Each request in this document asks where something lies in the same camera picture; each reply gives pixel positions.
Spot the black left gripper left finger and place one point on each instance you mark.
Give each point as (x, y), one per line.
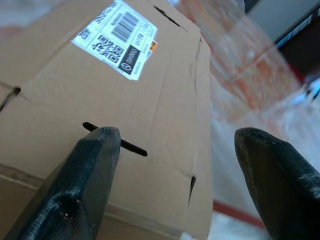
(75, 187)

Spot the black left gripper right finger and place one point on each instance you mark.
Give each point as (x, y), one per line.
(280, 180)

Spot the brown cardboard box white label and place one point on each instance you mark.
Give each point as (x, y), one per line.
(112, 95)

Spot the marble table red edge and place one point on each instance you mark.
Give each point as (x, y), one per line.
(250, 75)

